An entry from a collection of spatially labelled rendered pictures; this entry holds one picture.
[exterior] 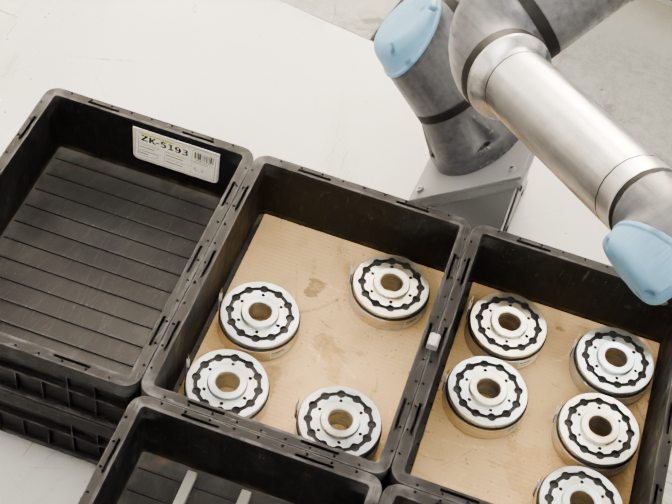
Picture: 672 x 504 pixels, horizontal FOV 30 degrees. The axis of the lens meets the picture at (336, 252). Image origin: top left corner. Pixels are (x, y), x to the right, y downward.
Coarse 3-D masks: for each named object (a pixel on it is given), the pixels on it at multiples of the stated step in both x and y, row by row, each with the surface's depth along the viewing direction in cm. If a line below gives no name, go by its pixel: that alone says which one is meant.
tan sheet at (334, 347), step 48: (288, 240) 170; (336, 240) 171; (288, 288) 165; (336, 288) 166; (432, 288) 168; (336, 336) 162; (384, 336) 162; (288, 384) 156; (336, 384) 157; (384, 384) 158; (384, 432) 154
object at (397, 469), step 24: (504, 240) 162; (528, 240) 162; (576, 264) 161; (600, 264) 161; (456, 288) 156; (432, 360) 149; (432, 384) 147; (408, 432) 142; (408, 456) 141; (408, 480) 139
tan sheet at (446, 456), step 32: (480, 288) 169; (576, 320) 168; (544, 352) 164; (544, 384) 161; (544, 416) 158; (640, 416) 159; (448, 448) 153; (480, 448) 154; (512, 448) 154; (544, 448) 155; (448, 480) 151; (480, 480) 151; (512, 480) 152
